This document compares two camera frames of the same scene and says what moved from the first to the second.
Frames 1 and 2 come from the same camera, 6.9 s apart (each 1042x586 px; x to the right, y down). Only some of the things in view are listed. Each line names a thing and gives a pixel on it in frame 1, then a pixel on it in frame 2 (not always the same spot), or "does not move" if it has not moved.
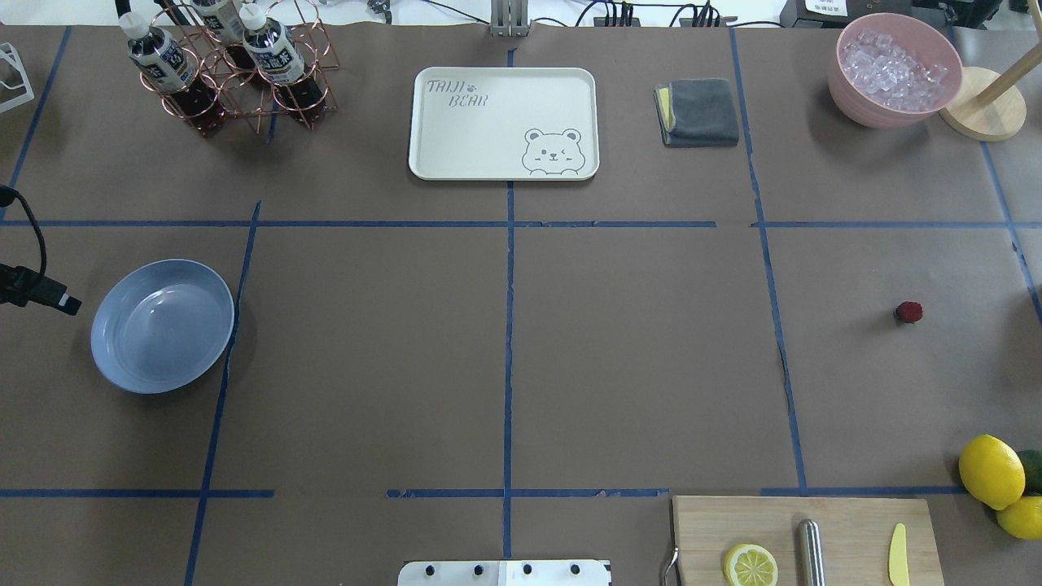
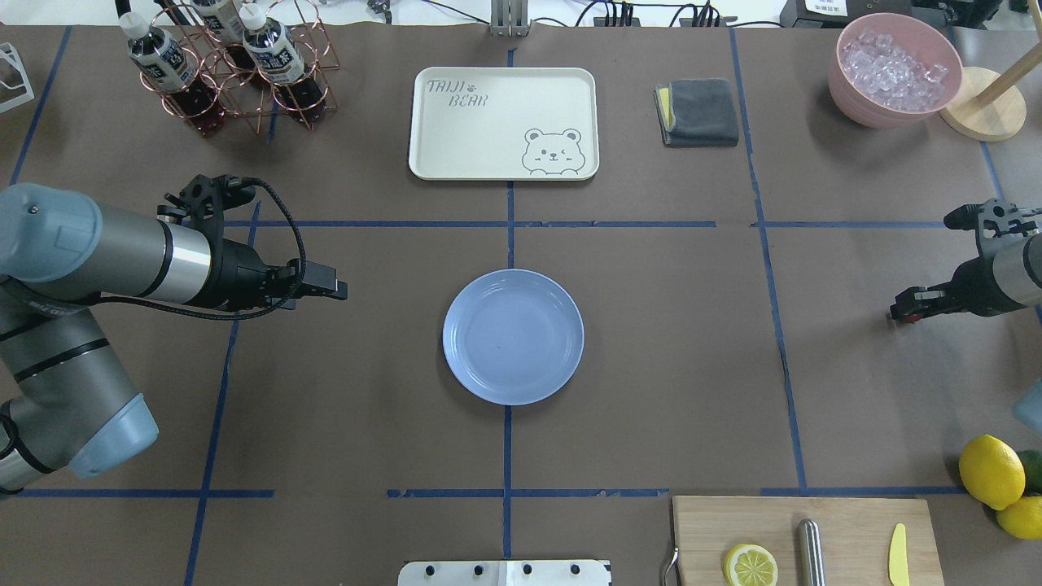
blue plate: (161, 325) → (513, 337)
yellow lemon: (991, 470) does not move
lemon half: (750, 565) does not move
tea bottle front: (168, 66) does not move
